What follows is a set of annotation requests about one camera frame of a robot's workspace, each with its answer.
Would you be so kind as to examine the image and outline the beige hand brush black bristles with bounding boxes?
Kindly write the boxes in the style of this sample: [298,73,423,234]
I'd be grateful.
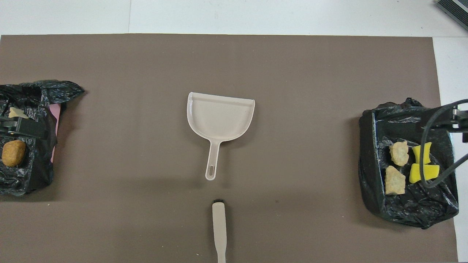
[212,199,227,263]

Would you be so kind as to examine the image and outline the right arm gripper cable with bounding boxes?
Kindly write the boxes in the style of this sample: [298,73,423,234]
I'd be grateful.
[420,99,468,189]

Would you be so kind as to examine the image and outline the black plastic trash bag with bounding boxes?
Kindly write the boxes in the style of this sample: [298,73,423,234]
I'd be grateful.
[0,80,85,197]
[358,98,460,229]

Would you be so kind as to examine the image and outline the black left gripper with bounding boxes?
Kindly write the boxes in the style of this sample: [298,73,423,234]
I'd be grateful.
[0,116,49,140]

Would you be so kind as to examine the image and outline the small yellow green sponge piece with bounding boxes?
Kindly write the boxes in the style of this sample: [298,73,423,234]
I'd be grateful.
[412,142,433,165]

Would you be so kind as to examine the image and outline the dark grey ridged panel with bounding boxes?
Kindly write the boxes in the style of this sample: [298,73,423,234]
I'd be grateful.
[436,0,468,32]

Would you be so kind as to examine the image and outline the orange striped scrap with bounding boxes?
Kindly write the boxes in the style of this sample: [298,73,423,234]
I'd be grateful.
[385,165,407,195]

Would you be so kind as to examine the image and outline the pale tan scrap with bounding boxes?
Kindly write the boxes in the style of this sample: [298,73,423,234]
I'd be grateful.
[389,141,410,167]

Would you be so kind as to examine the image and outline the brown bread roll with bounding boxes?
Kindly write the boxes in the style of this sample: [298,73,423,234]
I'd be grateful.
[1,140,27,167]

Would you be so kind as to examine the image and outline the beige plastic dustpan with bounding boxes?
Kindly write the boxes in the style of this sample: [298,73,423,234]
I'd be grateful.
[186,92,256,181]

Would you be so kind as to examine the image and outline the large yellow sponge piece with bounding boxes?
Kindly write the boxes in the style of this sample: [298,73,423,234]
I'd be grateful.
[408,163,441,184]

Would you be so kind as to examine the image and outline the pink plastic bin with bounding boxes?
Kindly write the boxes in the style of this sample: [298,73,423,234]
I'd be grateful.
[49,103,61,163]

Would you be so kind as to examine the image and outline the brown table mat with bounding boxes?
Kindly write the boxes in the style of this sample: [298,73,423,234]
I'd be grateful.
[0,34,458,263]

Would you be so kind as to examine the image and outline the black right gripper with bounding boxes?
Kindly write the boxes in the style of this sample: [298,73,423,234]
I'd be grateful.
[417,104,468,144]

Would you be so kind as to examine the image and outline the striped orange bread piece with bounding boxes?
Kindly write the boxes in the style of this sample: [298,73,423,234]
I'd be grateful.
[8,107,30,120]

